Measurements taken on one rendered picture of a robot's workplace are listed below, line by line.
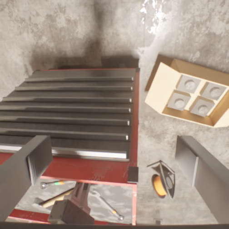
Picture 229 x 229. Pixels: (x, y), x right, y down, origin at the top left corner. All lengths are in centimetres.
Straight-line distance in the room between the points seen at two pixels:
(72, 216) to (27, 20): 124
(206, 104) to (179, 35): 51
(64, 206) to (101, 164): 15
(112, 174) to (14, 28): 126
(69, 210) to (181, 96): 100
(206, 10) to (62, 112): 100
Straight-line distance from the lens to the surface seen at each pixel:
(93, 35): 124
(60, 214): 48
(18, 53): 155
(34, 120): 75
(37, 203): 85
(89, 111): 71
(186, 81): 118
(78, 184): 55
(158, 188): 196
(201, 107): 130
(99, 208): 80
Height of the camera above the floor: 118
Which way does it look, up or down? 50 degrees down
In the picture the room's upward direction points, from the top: 168 degrees counter-clockwise
